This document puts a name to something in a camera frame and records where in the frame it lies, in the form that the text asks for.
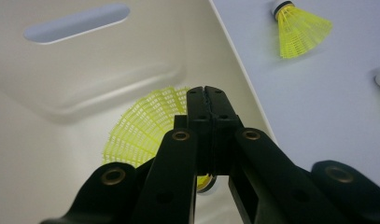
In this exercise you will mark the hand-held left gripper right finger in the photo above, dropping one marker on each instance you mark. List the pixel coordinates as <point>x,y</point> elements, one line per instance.
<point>223,115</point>

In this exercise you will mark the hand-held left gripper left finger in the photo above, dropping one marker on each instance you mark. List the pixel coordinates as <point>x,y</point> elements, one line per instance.
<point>200,109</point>

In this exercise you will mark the white plastic storage box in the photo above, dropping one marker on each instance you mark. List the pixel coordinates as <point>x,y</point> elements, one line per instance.
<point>53,93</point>

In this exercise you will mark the white table cover sheet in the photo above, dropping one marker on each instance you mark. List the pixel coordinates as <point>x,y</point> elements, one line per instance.
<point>318,109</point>

